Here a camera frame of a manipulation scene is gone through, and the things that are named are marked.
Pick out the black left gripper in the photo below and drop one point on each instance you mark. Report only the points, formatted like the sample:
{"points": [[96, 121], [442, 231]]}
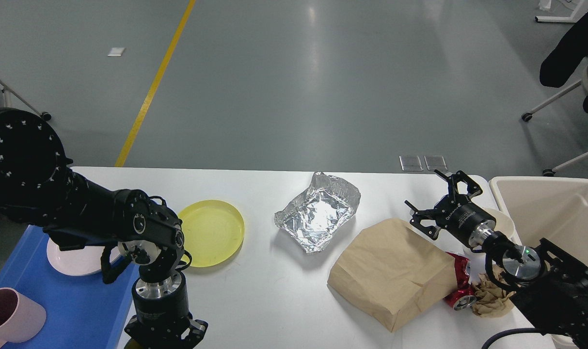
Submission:
{"points": [[163, 318]]}

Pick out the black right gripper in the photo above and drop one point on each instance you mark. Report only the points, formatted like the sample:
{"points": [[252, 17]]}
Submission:
{"points": [[461, 218]]}

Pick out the yellow plastic plate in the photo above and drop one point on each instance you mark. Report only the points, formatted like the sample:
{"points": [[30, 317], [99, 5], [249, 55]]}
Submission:
{"points": [[214, 230]]}

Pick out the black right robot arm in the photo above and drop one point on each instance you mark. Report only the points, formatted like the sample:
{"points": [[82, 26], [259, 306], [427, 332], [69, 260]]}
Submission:
{"points": [[549, 286]]}

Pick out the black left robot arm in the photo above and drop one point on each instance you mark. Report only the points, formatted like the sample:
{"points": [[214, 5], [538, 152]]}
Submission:
{"points": [[38, 187]]}

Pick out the white paper cup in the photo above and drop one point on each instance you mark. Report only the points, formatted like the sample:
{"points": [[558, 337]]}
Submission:
{"points": [[504, 223]]}

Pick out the floor outlet cover plates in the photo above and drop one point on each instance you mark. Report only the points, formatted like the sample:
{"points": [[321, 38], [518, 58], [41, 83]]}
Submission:
{"points": [[418, 164]]}

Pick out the blue plastic tray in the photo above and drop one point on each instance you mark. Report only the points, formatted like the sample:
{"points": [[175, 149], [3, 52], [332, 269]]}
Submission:
{"points": [[82, 311]]}

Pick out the brown paper bag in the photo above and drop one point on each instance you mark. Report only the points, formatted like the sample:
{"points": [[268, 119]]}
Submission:
{"points": [[393, 274]]}

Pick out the crushed red soda can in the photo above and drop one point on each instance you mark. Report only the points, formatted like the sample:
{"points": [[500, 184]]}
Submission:
{"points": [[463, 296]]}

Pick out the pink plate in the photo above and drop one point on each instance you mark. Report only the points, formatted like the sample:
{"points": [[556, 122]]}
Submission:
{"points": [[82, 262]]}

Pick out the crumpled brown paper napkin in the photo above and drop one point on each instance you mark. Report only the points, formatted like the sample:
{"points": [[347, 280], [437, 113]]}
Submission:
{"points": [[492, 301]]}

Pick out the beige plastic bin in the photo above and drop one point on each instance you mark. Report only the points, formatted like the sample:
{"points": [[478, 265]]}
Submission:
{"points": [[555, 208]]}

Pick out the crumpled aluminium foil tray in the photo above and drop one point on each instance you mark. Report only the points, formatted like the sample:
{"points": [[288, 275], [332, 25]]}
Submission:
{"points": [[313, 217]]}

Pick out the pink mug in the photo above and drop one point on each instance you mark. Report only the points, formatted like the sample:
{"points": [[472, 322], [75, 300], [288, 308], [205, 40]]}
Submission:
{"points": [[21, 319]]}

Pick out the person in black clothing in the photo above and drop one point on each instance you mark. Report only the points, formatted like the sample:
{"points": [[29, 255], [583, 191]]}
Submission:
{"points": [[561, 63]]}

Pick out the white paper scrap on floor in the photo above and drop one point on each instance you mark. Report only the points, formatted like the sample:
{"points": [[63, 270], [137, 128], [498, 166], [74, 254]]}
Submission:
{"points": [[116, 52]]}

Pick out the white rolling stand left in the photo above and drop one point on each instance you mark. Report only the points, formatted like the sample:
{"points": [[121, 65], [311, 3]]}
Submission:
{"points": [[22, 99]]}

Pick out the white table frame background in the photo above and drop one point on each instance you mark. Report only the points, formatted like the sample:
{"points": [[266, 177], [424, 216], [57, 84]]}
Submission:
{"points": [[561, 11]]}

